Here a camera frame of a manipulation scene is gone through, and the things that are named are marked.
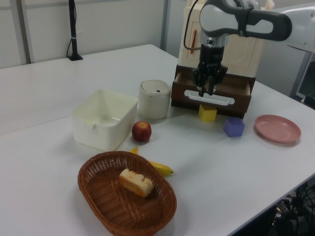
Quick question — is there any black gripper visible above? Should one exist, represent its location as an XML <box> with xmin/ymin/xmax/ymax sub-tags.
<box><xmin>192</xmin><ymin>44</ymin><xmax>228</xmax><ymax>97</ymax></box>

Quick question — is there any brown drawer with white handle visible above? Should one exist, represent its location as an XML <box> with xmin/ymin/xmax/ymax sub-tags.
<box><xmin>171</xmin><ymin>70</ymin><xmax>252</xmax><ymax>114</ymax></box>

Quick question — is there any yellow cube block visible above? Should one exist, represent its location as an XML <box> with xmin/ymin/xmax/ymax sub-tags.
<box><xmin>198</xmin><ymin>104</ymin><xmax>218</xmax><ymax>122</ymax></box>

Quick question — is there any cream plastic storage cabinet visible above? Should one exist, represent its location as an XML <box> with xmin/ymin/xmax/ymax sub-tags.
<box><xmin>177</xmin><ymin>0</ymin><xmax>275</xmax><ymax>81</ymax></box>

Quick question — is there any dark brown wooden cabinet base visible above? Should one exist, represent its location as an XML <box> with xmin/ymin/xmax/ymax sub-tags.
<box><xmin>171</xmin><ymin>65</ymin><xmax>258</xmax><ymax>119</ymax></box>

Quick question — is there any purple cube block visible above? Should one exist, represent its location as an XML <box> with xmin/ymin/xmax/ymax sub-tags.
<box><xmin>223</xmin><ymin>117</ymin><xmax>246</xmax><ymax>138</ymax></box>

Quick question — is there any cream small trash can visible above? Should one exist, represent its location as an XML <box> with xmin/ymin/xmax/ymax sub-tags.
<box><xmin>138</xmin><ymin>80</ymin><xmax>172</xmax><ymax>120</ymax></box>

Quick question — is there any red apple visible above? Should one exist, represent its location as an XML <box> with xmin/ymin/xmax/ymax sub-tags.
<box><xmin>131</xmin><ymin>120</ymin><xmax>152</xmax><ymax>143</ymax></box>

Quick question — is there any pink plate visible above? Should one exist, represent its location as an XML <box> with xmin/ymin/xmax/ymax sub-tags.
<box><xmin>254</xmin><ymin>114</ymin><xmax>302</xmax><ymax>144</ymax></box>

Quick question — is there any yellow banana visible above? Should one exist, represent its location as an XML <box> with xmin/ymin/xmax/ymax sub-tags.
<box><xmin>129</xmin><ymin>147</ymin><xmax>174</xmax><ymax>177</ymax></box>

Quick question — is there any white plastic rectangular bin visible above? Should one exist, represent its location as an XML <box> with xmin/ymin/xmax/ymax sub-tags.
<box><xmin>71</xmin><ymin>88</ymin><xmax>139</xmax><ymax>151</ymax></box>

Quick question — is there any toy bread slice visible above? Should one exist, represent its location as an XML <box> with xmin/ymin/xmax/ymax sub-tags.
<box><xmin>119</xmin><ymin>168</ymin><xmax>154</xmax><ymax>198</ymax></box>

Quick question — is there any black stand pole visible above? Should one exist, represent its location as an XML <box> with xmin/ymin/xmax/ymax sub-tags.
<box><xmin>66</xmin><ymin>0</ymin><xmax>84</xmax><ymax>61</ymax></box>

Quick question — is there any brown wicker basket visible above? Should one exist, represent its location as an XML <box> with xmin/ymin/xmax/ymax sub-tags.
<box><xmin>78</xmin><ymin>150</ymin><xmax>177</xmax><ymax>236</ymax></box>

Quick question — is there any orange cabinet door handle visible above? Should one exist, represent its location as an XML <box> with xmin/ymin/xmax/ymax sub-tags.
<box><xmin>189</xmin><ymin>29</ymin><xmax>198</xmax><ymax>50</ymax></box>

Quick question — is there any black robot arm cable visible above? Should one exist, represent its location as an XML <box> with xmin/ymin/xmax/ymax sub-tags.
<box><xmin>181</xmin><ymin>0</ymin><xmax>201</xmax><ymax>54</ymax></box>

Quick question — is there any black cable bundle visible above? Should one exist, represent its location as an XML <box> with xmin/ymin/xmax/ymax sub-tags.
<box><xmin>270</xmin><ymin>181</ymin><xmax>315</xmax><ymax>236</ymax></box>

